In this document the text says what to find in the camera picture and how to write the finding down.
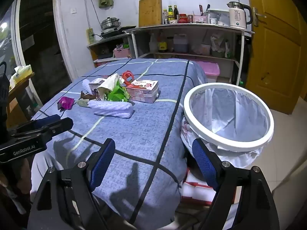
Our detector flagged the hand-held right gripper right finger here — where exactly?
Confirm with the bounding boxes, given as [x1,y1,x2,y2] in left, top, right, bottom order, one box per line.
[191,138,281,230]

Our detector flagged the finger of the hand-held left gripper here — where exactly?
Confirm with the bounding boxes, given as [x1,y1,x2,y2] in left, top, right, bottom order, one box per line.
[10,117,74,146]
[7,114,60,136]

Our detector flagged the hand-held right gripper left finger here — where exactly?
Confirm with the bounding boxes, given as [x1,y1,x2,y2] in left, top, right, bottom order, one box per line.
[26,138,116,230]

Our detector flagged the magenta foil wrapper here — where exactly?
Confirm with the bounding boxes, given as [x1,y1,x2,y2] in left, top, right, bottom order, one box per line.
[58,96,73,111]

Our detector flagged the brown wrapper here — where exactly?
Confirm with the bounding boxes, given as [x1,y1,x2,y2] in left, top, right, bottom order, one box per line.
[80,91,101,101]

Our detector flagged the white rimmed trash bin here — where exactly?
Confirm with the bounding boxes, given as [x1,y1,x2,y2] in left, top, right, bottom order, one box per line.
[180,83,275,169]

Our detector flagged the white foam fruit net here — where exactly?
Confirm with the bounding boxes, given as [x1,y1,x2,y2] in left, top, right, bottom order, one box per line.
[80,78,93,94]
[87,100,135,119]

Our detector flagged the beige paper wrapper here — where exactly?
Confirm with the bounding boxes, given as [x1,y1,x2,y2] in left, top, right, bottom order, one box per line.
[97,74,124,100]

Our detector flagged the green wrapper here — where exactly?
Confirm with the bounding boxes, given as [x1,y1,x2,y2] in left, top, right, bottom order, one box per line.
[107,80,130,102]

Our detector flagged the red snack packet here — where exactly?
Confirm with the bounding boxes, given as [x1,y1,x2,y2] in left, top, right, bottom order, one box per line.
[121,71,135,86]

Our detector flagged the white and red box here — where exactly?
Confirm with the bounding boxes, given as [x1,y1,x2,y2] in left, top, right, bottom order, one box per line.
[181,168,238,205]

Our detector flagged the wooden side table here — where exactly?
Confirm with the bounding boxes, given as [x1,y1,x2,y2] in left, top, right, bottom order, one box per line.
[7,72,36,125]

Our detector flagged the blue checked blanket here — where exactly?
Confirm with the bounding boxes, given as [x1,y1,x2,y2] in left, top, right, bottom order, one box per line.
[30,59,209,228]

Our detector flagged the yellow tissue pack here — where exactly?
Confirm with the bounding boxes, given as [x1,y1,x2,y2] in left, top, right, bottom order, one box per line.
[10,65,33,87]

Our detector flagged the white plastic bin liner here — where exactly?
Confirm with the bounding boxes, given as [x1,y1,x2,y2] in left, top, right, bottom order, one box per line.
[180,87,270,169]

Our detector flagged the low wooden shelf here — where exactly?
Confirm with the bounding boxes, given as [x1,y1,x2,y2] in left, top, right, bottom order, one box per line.
[87,35,132,67]

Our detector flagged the pink plastic basket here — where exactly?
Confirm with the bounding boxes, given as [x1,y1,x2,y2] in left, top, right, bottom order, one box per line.
[113,47,131,58]

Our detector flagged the pink storage box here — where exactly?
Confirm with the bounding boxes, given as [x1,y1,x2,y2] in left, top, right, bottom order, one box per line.
[195,61,220,83]

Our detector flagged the black induction cooker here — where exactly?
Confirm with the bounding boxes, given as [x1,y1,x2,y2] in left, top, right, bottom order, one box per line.
[99,26,136,39]

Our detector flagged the steel steamer pot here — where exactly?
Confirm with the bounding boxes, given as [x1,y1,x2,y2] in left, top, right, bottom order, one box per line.
[100,17,120,30]

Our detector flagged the crumpled plastic bags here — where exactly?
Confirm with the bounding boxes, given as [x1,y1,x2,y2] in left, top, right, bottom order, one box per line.
[210,35,232,58]

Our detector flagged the dark liquid jerrycan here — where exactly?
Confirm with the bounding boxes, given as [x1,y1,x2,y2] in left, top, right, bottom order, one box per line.
[173,34,188,53]

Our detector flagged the white plastic jug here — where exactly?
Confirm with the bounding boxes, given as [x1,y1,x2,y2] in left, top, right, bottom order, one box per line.
[149,32,157,53]

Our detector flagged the yellow wooden door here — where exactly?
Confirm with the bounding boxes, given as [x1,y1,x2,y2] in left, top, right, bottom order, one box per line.
[245,0,307,115]

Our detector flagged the yellow label bottle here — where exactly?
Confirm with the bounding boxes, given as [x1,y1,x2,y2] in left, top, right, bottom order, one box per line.
[158,30,168,53]

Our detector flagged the white shelf unit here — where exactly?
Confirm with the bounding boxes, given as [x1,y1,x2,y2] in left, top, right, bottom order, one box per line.
[122,24,255,85]

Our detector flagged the wooden cutting board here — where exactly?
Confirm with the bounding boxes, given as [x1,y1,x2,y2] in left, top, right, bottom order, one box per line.
[139,0,163,27]

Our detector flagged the pink knife holder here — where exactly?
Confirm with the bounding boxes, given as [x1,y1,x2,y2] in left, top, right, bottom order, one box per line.
[193,14,208,24]

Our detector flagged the clear lidded container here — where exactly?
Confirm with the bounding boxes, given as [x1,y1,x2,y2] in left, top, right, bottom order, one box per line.
[207,8,232,27]

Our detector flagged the white electric kettle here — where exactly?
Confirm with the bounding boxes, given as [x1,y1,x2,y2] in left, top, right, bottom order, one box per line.
[227,1,253,30]

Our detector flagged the white wall cable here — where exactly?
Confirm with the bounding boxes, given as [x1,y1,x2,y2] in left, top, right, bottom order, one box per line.
[83,0,102,29]

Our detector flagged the metal door handle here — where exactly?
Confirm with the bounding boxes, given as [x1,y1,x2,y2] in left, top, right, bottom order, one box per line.
[252,7,267,27]

